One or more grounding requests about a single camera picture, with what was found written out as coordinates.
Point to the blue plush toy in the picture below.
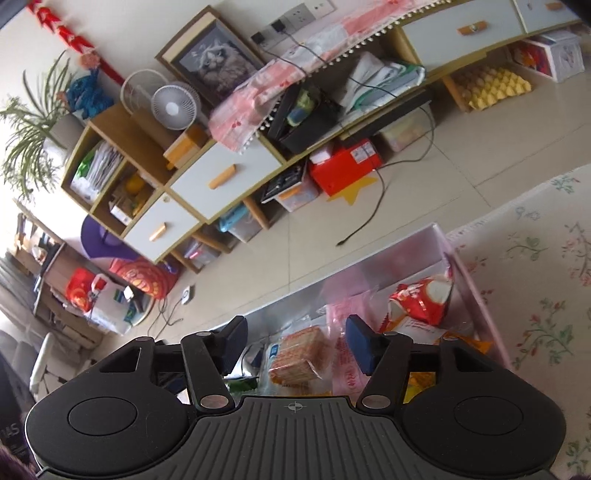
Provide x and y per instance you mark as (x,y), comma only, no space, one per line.
(87,94)

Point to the white power strip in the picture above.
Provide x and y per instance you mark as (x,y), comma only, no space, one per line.
(187,295)

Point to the clear bin with yellow contents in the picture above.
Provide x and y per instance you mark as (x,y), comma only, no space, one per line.
(406,131)

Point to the clear bin with pink contents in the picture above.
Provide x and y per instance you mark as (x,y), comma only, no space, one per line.
(203,256)

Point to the floral tablecloth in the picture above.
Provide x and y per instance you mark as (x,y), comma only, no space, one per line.
(545,277)

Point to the green snack packet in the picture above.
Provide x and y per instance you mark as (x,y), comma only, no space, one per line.
(244,385)

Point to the clear bin with blue lid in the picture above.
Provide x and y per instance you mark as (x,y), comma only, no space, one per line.
(238,224)

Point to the potted spider plant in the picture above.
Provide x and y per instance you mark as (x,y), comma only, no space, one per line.
(64,134)

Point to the white drawer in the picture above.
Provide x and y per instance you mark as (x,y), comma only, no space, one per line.
(180,217)
(535,18)
(429,37)
(254,161)

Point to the pink snack packet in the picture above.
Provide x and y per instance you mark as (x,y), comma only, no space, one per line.
(339,364)

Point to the white office chair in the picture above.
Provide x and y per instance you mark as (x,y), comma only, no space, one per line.
(41,360)

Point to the red toast snack packet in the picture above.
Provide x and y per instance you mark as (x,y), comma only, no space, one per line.
(300,355)

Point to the orange snack packet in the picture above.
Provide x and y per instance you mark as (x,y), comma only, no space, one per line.
(475,345)

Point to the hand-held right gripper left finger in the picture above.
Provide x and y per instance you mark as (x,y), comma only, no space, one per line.
(231,346)

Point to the wooden shelf cabinet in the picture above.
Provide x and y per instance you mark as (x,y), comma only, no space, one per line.
(147,138)

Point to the pink floral cloth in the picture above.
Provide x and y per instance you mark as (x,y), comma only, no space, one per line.
(249,101)

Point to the pile of papers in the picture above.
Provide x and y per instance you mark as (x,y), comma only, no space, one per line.
(378,78)

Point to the framed cat picture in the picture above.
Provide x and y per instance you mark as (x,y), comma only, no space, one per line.
(212,60)

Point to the black storage bin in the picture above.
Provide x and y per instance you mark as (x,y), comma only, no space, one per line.
(314,134)

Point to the white paper bag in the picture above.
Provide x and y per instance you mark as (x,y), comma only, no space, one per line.
(108,309)

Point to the small white carton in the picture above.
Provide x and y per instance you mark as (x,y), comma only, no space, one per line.
(121,212)

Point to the wooden desk with shelves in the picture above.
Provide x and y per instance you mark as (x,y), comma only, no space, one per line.
(55,272)

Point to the wooden TV cabinet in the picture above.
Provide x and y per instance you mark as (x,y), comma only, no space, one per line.
(258,214)

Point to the stack of papers and bags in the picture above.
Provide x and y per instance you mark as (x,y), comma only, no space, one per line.
(104,168)

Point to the red gift bag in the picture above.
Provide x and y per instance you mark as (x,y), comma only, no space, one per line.
(81,290)

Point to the red cardboard box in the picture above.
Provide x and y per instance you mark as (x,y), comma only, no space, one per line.
(346,168)

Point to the blue white bread packet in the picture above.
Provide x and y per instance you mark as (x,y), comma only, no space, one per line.
(273,357)

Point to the wall power outlets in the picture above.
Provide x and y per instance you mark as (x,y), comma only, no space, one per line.
(295,18)

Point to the pink cardboard box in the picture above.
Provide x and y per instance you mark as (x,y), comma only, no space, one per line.
(392,258)

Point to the small red white snack packet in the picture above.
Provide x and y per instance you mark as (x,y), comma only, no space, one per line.
(415,304)

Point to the red wall decoration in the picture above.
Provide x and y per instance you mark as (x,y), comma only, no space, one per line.
(69,34)

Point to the red printed bag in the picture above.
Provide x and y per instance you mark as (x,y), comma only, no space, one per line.
(143,279)

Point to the clear bin with black top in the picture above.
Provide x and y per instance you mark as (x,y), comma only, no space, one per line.
(295,196)

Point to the purple hat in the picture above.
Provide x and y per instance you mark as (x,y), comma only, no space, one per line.
(99,240)

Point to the white decorative box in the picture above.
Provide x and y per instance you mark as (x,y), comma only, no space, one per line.
(561,57)

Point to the yellow snack packet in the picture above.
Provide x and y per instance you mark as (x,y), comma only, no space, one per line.
(420,385)

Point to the yellow fruit on shelf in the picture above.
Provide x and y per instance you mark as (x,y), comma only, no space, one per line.
(134,184)

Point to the orange wooden box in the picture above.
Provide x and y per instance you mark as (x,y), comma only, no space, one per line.
(187,147)

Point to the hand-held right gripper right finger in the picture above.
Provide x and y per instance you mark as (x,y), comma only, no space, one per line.
(362,346)

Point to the yellow egg tray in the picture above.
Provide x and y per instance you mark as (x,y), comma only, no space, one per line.
(494,87)

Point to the person's maroon fleece clothing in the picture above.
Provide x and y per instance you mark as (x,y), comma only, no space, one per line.
(11,464)

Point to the small white desk fan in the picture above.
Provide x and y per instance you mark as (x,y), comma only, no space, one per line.
(175,108)

